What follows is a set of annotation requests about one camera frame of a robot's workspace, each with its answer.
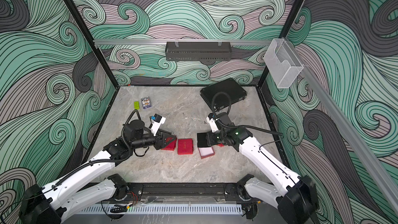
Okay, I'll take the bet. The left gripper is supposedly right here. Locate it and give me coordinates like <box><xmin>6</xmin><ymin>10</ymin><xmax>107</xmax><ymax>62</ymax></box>
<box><xmin>131</xmin><ymin>129</ymin><xmax>175</xmax><ymax>151</ymax></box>

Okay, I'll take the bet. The red jewelry box base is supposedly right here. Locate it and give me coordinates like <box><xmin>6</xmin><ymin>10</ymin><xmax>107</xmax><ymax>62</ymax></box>
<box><xmin>198</xmin><ymin>147</ymin><xmax>215</xmax><ymax>159</ymax></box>

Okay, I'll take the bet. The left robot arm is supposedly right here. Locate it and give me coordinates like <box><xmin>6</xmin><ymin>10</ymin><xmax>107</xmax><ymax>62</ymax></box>
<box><xmin>19</xmin><ymin>110</ymin><xmax>177</xmax><ymax>224</ymax></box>

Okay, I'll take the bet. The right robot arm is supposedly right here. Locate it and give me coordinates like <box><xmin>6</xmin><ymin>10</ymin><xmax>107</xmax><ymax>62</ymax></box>
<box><xmin>206</xmin><ymin>92</ymin><xmax>320</xmax><ymax>224</ymax></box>

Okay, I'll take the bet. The red jewelry box left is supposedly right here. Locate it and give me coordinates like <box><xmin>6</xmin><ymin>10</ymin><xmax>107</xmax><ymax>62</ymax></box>
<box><xmin>162</xmin><ymin>139</ymin><xmax>177</xmax><ymax>151</ymax></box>

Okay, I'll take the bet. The red jewelry box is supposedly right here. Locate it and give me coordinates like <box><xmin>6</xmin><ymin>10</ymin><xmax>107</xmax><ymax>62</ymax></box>
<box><xmin>177</xmin><ymin>139</ymin><xmax>194</xmax><ymax>155</ymax></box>
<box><xmin>162</xmin><ymin>139</ymin><xmax>177</xmax><ymax>151</ymax></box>

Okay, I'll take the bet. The red jewelry box middle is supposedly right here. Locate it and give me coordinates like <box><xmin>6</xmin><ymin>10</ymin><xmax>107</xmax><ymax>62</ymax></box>
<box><xmin>177</xmin><ymin>139</ymin><xmax>194</xmax><ymax>155</ymax></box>

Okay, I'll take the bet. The small card pack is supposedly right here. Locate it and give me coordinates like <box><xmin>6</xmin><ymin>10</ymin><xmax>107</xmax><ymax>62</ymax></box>
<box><xmin>141</xmin><ymin>96</ymin><xmax>152</xmax><ymax>109</ymax></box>

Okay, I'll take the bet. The green small block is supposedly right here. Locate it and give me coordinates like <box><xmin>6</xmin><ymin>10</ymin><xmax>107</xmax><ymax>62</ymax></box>
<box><xmin>134</xmin><ymin>101</ymin><xmax>140</xmax><ymax>110</ymax></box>

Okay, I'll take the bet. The black flat case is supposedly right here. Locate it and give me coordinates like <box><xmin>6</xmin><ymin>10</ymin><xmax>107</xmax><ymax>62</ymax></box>
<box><xmin>200</xmin><ymin>78</ymin><xmax>247</xmax><ymax>112</ymax></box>

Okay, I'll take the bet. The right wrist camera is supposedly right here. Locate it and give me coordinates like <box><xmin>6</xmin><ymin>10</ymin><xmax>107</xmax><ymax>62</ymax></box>
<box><xmin>206</xmin><ymin>114</ymin><xmax>219</xmax><ymax>133</ymax></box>

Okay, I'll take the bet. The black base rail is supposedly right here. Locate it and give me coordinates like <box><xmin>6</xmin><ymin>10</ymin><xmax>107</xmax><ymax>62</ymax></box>
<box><xmin>127</xmin><ymin>183</ymin><xmax>258</xmax><ymax>202</ymax></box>

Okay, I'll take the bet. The white slotted cable duct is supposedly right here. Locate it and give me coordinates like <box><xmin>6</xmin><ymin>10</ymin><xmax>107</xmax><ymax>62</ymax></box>
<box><xmin>79</xmin><ymin>203</ymin><xmax>243</xmax><ymax>215</ymax></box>

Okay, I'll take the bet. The black wall tray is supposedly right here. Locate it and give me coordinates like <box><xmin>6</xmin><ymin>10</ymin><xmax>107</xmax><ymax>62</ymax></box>
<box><xmin>165</xmin><ymin>41</ymin><xmax>232</xmax><ymax>63</ymax></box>

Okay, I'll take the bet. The clear acrylic wall holder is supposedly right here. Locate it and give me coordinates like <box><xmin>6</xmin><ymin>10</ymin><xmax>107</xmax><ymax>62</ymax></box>
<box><xmin>263</xmin><ymin>38</ymin><xmax>303</xmax><ymax>89</ymax></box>

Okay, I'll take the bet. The aluminium wall rail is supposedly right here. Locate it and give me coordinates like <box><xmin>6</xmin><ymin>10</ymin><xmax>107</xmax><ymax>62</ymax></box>
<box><xmin>93</xmin><ymin>38</ymin><xmax>274</xmax><ymax>47</ymax></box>

